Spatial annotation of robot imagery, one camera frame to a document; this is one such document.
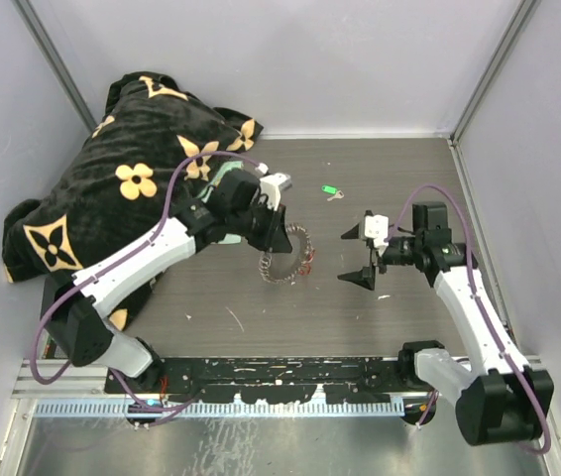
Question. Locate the large keyring with small rings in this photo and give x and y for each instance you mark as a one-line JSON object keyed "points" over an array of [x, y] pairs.
{"points": [[278, 269]]}

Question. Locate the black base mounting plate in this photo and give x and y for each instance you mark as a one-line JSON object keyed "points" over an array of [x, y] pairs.
{"points": [[353, 380]]}

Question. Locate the green key tag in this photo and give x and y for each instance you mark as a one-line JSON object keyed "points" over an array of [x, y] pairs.
{"points": [[329, 189]]}

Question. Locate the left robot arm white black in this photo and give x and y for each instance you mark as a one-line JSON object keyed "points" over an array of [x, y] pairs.
{"points": [[79, 323]]}

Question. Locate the mint green cartoon cloth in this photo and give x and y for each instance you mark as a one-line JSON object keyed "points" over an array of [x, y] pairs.
{"points": [[229, 239]]}

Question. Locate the black floral plush blanket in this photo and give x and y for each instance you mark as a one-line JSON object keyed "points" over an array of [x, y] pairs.
{"points": [[115, 189]]}

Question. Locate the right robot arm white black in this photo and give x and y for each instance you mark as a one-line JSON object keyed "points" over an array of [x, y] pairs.
{"points": [[496, 394]]}

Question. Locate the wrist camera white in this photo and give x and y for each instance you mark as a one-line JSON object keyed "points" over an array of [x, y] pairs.
{"points": [[272, 185], [375, 230]]}

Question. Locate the aluminium rail with slotted duct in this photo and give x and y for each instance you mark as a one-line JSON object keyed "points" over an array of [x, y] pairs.
{"points": [[93, 391]]}

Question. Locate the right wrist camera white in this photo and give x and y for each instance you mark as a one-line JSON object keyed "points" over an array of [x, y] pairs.
{"points": [[375, 230]]}

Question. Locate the silver key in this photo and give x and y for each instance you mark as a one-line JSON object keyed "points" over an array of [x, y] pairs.
{"points": [[337, 195]]}

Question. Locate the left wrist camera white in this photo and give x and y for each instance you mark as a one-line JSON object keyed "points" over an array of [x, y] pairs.
{"points": [[272, 185]]}

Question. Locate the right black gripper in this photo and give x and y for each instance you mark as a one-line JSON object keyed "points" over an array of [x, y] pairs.
{"points": [[364, 277]]}

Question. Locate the red key tags bunch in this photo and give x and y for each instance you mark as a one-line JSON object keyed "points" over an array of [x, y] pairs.
{"points": [[305, 264]]}

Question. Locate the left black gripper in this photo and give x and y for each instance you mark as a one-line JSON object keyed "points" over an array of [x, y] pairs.
{"points": [[276, 239]]}

